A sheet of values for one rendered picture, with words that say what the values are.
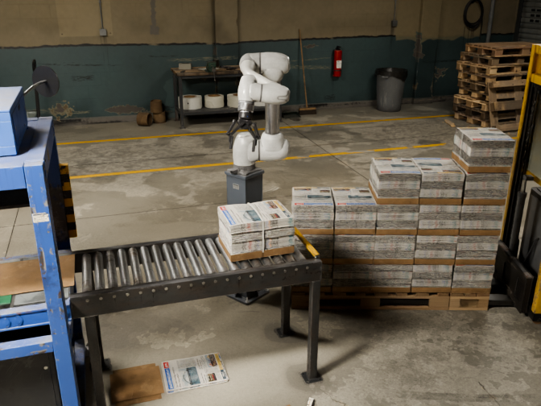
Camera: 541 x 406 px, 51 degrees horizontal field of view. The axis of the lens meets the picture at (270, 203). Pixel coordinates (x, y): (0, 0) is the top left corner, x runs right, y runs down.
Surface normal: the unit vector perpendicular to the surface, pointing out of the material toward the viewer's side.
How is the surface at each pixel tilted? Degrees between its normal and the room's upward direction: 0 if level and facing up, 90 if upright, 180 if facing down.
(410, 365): 0
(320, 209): 91
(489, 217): 90
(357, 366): 0
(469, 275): 91
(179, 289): 90
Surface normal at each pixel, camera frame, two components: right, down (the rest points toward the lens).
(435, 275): -0.02, 0.36
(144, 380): 0.00, -0.93
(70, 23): 0.30, 0.35
